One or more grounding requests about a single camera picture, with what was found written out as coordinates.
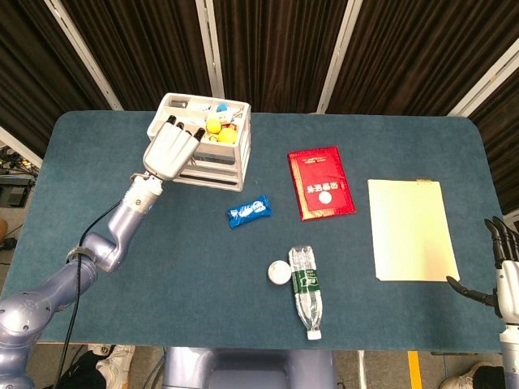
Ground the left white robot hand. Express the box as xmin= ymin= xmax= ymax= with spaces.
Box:
xmin=142 ymin=114 xmax=207 ymax=182

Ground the blue-grey robot torso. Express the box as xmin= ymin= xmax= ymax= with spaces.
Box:
xmin=161 ymin=347 xmax=337 ymax=389

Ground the white sneaker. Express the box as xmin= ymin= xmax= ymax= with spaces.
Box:
xmin=440 ymin=362 xmax=487 ymax=389
xmin=95 ymin=344 xmax=135 ymax=384

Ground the red certificate booklet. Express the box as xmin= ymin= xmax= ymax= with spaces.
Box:
xmin=286 ymin=146 xmax=358 ymax=222

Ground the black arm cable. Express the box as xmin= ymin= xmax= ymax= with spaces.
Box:
xmin=58 ymin=200 xmax=125 ymax=389

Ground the cream paper folder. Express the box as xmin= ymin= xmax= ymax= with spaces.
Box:
xmin=367 ymin=178 xmax=461 ymax=283

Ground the clear bottle green label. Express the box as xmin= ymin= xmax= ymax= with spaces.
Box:
xmin=287 ymin=245 xmax=324 ymax=341

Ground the blue felt table mat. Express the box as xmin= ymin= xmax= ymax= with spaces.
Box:
xmin=0 ymin=110 xmax=511 ymax=353

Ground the dark pleated curtain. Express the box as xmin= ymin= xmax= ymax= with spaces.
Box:
xmin=0 ymin=0 xmax=519 ymax=216

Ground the white plastic drawer organizer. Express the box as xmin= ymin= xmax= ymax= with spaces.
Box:
xmin=146 ymin=92 xmax=252 ymax=192

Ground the blue snack packet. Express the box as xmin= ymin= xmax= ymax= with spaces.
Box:
xmin=225 ymin=194 xmax=272 ymax=230

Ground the white round cap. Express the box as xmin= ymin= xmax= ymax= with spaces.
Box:
xmin=266 ymin=259 xmax=293 ymax=287

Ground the white metal frame post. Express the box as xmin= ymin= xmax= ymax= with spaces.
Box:
xmin=43 ymin=0 xmax=124 ymax=111
xmin=315 ymin=0 xmax=364 ymax=114
xmin=0 ymin=125 xmax=44 ymax=169
xmin=194 ymin=0 xmax=226 ymax=100
xmin=447 ymin=38 xmax=519 ymax=118

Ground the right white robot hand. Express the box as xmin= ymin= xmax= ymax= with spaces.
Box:
xmin=445 ymin=216 xmax=519 ymax=325

